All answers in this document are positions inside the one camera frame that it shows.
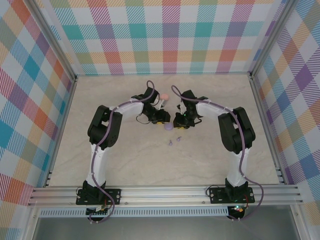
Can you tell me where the small controller circuit board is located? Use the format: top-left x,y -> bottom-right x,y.
228,204 -> 247,215
86,205 -> 112,217

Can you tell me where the grey metal bottom panel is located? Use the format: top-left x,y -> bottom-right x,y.
32,216 -> 301,240

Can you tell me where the thin black gripper wire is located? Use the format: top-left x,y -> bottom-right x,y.
134,113 -> 152,125

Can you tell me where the aluminium mounting rail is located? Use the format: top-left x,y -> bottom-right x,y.
27,184 -> 305,207

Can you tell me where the aluminium frame side rail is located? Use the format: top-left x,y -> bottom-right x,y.
249,74 -> 286,186
42,76 -> 79,188

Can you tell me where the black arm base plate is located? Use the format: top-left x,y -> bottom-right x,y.
76,188 -> 123,206
208,187 -> 256,205

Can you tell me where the perforated grey cable tray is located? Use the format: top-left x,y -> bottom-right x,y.
39,208 -> 230,218

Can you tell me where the aluminium frame post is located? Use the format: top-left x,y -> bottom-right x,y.
249,0 -> 294,81
29,0 -> 78,83

